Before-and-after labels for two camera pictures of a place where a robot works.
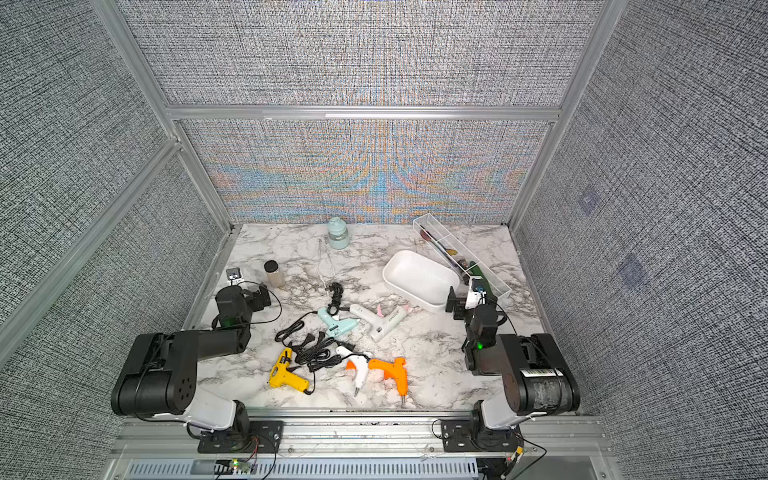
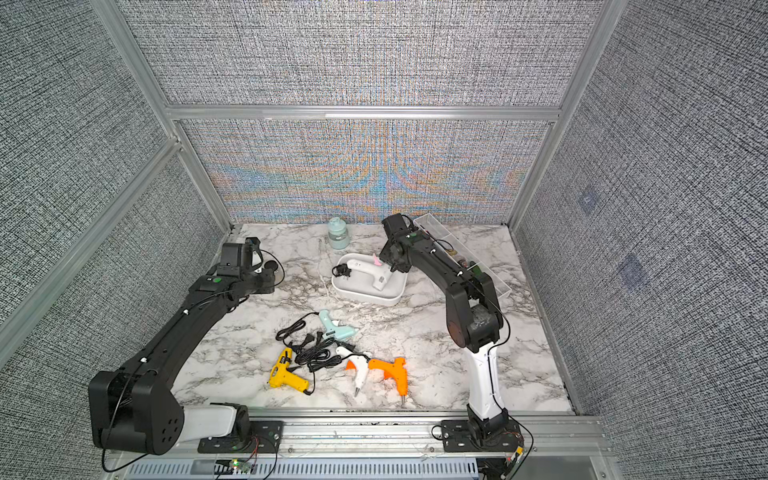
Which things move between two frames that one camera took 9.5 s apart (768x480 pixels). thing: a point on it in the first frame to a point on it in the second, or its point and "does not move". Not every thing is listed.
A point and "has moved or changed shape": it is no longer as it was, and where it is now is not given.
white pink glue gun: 384,324 to 376,270
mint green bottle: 339,237 does not move
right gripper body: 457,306 to 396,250
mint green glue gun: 336,326 has moved or changed shape
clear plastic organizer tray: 458,255 does not move
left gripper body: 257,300 to 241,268
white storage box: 421,280 has moved or changed shape
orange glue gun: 397,370 does not move
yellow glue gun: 281,375 does not move
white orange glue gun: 359,363 does not move
